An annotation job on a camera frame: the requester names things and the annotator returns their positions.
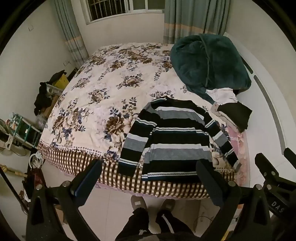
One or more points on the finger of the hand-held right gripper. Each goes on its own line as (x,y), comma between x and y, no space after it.
(267,169)
(291,155)

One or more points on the black cloth on box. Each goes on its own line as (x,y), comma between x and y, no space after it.
(56,76)

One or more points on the pink folded clothes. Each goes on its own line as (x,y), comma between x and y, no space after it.
(219,113)

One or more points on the green shelf rack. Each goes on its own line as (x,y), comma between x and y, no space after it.
(25,132)

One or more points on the straw broom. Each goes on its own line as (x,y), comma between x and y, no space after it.
(11,170)

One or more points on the white headboard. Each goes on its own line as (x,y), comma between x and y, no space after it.
(266,76)

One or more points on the clear plastic bag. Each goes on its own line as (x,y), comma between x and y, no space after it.
(40,121)

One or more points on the narrow grey-green curtain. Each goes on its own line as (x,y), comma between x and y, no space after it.
(69,34)

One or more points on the dark green plush blanket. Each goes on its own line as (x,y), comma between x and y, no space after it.
(196,60)

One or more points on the striped knit sweater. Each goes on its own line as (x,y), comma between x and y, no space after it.
(171,139)

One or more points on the pink floral bed sheet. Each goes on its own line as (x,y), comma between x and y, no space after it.
(241,148)

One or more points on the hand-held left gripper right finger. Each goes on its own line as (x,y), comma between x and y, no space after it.
(208,183)

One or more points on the cardboard box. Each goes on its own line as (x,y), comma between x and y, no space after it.
(48,111)

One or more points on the black folded garment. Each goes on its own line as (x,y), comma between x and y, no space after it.
(238,114)

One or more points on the barred window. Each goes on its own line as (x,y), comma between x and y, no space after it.
(108,9)

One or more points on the wall outlet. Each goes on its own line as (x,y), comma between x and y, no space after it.
(67,62)

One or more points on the black clothes pile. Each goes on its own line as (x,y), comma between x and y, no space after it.
(42,97)

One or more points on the wide grey-green curtain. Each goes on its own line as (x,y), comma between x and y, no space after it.
(185,18)

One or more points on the grey shoe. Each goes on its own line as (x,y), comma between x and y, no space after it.
(167,205)
(138,202)

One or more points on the person's left leg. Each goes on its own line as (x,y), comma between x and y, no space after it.
(136,222)

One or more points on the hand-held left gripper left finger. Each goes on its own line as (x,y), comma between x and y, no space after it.
(86,183)

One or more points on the floral bedspread bed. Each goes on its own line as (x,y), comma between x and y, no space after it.
(104,76)

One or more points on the yellow box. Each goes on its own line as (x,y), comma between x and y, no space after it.
(61,83)

